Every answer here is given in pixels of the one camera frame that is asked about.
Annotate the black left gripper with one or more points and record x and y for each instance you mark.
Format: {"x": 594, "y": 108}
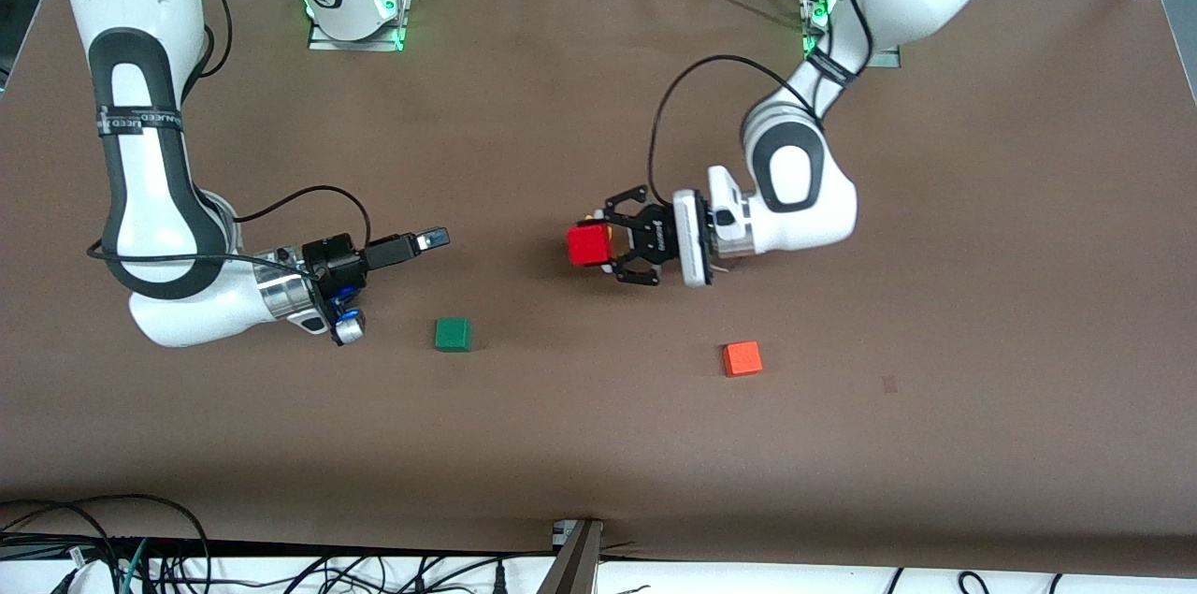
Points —
{"x": 654, "y": 239}

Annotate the green cube block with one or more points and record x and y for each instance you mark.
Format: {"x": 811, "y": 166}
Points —
{"x": 453, "y": 335}

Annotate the brown paper table cover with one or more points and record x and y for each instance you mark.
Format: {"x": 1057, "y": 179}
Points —
{"x": 598, "y": 108}

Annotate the yellow cube block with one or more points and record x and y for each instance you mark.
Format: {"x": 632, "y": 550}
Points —
{"x": 609, "y": 224}

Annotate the orange cube block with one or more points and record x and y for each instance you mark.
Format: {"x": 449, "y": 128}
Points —
{"x": 742, "y": 358}

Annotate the grey metal post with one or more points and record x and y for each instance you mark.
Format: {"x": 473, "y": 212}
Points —
{"x": 572, "y": 566}

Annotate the red cube block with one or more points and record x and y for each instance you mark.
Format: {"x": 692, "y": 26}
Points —
{"x": 588, "y": 246}

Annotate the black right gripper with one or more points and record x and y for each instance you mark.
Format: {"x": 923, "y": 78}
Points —
{"x": 335, "y": 266}

